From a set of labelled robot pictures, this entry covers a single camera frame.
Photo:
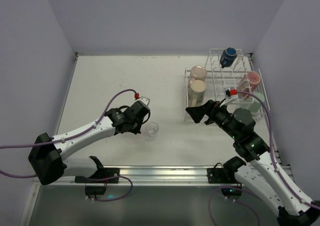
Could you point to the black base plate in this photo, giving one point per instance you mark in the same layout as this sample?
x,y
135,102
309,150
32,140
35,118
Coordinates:
x,y
222,174
103,176

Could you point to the cream floral mug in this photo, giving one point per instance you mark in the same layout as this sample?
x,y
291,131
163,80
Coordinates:
x,y
196,93

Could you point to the aluminium mounting rail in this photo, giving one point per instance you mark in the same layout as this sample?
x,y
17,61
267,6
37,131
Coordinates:
x,y
162,175

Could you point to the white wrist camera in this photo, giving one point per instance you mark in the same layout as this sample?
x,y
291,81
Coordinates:
x,y
230,95
141,99

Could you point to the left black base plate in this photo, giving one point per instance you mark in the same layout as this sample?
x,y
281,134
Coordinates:
x,y
103,176

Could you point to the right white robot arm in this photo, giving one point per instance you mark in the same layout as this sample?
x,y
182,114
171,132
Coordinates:
x,y
256,167

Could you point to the left black controller box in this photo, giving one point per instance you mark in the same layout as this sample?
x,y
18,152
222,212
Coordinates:
x,y
94,190

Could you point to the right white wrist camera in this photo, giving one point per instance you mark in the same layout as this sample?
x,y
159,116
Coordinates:
x,y
230,95

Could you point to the pink mug with logo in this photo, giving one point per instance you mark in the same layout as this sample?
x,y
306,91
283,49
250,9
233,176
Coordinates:
x,y
249,82

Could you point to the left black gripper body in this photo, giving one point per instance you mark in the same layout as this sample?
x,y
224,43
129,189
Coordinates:
x,y
136,127

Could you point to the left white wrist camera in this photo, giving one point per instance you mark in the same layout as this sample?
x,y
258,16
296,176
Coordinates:
x,y
141,99

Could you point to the right black controller box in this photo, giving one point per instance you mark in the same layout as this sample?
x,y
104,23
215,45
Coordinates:
x,y
230,192

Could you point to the white wire dish rack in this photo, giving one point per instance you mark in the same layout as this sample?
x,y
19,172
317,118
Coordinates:
x,y
241,76

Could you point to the black controller box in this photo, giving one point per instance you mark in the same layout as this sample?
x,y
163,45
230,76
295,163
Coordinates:
x,y
94,190
230,192

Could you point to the dark blue glazed mug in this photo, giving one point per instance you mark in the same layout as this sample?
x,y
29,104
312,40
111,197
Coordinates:
x,y
227,57

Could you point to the pale pink glossy mug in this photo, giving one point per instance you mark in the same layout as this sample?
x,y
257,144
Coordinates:
x,y
197,73

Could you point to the mint green cup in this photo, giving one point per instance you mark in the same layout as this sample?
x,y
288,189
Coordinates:
x,y
254,108

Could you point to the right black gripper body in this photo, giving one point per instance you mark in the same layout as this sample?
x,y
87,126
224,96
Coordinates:
x,y
210,112

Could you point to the clear glass tumbler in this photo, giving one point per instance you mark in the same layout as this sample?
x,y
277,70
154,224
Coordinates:
x,y
152,130

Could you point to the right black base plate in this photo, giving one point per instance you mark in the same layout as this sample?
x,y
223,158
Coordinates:
x,y
222,174

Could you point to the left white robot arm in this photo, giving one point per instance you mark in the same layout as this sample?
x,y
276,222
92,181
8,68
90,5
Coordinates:
x,y
122,138

